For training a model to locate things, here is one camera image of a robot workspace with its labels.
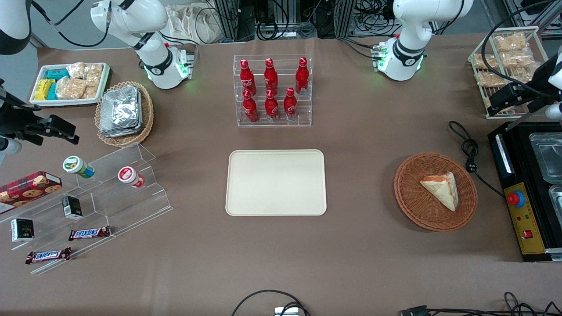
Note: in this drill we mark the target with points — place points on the beige plastic tray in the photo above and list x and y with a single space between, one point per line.
275 182

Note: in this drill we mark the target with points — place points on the triangular sandwich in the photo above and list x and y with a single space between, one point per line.
443 189

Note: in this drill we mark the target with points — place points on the light wicker basket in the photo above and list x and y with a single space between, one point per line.
147 114

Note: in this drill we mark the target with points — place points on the large teal snack packet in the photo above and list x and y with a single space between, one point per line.
57 73

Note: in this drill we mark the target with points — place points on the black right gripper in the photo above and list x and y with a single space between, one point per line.
9 117

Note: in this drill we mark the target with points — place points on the red cookie box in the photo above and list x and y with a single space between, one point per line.
28 188

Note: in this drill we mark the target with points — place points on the clear bag of fried snacks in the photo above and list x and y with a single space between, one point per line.
485 61
517 59
510 42
488 79
524 72

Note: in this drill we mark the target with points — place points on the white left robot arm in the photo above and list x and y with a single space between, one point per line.
412 35

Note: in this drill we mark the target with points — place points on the brown wicker basket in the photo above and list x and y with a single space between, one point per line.
417 206

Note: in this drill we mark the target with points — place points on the red lid yogurt cup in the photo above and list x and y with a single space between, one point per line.
129 176

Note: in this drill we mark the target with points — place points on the small black box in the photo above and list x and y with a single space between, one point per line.
22 230
72 207

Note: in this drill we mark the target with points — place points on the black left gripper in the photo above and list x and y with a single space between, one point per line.
541 79

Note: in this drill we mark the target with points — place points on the large steel pan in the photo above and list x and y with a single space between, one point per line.
549 156

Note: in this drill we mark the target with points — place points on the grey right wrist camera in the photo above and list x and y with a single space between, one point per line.
9 147

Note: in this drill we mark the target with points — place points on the white rectangular snack tray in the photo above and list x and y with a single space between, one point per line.
37 103

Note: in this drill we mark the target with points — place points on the red emergency stop button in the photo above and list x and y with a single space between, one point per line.
516 198

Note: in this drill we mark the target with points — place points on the green lid yogurt cup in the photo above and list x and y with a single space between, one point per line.
77 166

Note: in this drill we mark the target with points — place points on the yellow snack packet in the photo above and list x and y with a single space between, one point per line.
43 89

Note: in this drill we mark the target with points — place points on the black food warmer appliance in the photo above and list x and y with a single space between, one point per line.
505 171

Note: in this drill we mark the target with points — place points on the red cola bottle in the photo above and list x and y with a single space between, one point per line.
271 77
247 79
290 106
271 109
301 77
250 109

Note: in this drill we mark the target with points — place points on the clear acrylic stepped stand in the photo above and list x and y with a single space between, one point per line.
131 206

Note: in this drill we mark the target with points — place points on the white cloth bag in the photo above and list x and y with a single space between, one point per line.
193 24

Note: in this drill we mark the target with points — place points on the grey metal bar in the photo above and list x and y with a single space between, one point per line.
533 116

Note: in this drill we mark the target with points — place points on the red rocker switch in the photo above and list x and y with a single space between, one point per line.
527 234

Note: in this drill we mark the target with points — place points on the snickers chocolate bar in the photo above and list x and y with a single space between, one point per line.
89 233
48 255

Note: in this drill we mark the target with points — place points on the aluminium frame post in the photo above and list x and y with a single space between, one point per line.
226 19

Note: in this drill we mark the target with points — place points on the small silver box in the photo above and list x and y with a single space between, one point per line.
286 311

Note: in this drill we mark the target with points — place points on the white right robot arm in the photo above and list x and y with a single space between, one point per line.
151 26

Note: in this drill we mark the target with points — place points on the small teal snack packet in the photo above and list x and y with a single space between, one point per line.
52 92

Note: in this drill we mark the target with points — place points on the clear bag of puffed snacks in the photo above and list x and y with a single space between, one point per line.
90 92
75 70
93 74
70 87

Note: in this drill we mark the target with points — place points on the clear acrylic bottle rack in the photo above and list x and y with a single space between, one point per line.
281 124

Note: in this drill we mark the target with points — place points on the silver foil container stack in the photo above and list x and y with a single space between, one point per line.
119 109

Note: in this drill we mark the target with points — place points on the small steel pan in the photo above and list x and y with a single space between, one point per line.
556 206

